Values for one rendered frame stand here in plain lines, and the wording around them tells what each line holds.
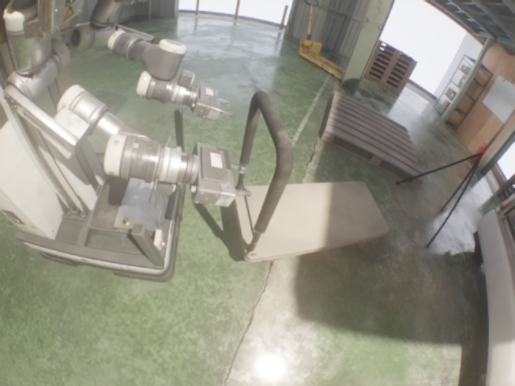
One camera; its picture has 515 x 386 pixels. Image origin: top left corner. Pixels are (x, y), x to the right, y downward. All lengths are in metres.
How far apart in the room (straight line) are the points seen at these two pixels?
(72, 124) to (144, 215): 0.51
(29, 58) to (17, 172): 0.47
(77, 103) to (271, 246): 0.86
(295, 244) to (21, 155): 1.16
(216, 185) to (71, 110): 0.36
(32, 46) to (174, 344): 1.10
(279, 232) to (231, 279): 0.33
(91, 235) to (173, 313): 0.50
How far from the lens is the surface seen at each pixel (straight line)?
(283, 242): 0.98
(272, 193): 0.55
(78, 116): 0.51
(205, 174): 0.42
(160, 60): 0.64
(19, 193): 0.90
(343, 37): 6.66
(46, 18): 0.40
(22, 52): 0.51
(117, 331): 1.15
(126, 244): 0.88
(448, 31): 9.08
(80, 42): 0.82
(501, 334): 1.86
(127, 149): 0.41
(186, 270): 1.10
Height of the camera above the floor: 1.05
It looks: 51 degrees down
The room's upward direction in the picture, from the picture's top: 17 degrees clockwise
